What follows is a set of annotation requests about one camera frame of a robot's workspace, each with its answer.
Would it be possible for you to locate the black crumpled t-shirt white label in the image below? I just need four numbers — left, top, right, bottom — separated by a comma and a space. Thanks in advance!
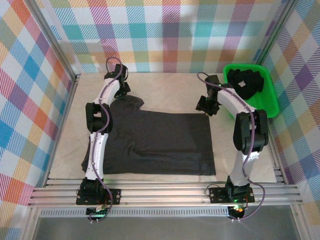
226, 69, 265, 101

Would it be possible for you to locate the aluminium frame side rail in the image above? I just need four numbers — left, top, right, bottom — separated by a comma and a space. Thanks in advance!
32, 73, 82, 193
268, 134, 305, 201

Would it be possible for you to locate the small controller board green LED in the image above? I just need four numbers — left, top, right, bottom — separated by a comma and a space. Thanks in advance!
86, 204, 111, 224
228, 204, 247, 221

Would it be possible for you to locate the slotted grey cable duct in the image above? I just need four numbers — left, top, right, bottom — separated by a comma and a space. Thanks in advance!
38, 208, 231, 218

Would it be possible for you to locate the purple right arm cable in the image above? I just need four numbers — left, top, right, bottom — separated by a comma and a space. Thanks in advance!
197, 71, 266, 222

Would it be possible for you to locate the colourful plaid fabric backdrop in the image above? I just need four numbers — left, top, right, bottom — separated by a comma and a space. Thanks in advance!
0, 0, 320, 240

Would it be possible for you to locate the dark grey t-shirt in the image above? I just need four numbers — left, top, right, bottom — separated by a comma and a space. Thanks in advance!
80, 95, 217, 176

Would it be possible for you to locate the aluminium frame corner post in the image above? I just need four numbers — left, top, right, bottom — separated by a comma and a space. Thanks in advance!
23, 0, 83, 81
252, 0, 300, 66

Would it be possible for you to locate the green plastic bin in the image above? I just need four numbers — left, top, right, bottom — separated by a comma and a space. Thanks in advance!
223, 63, 280, 120

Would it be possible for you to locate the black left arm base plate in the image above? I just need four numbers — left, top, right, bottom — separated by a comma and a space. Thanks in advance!
76, 188, 122, 206

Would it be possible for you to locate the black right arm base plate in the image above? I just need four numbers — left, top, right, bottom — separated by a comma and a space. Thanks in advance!
208, 186, 255, 204

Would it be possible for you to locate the aluminium frame cross rail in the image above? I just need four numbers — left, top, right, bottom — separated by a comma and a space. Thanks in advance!
26, 178, 305, 209

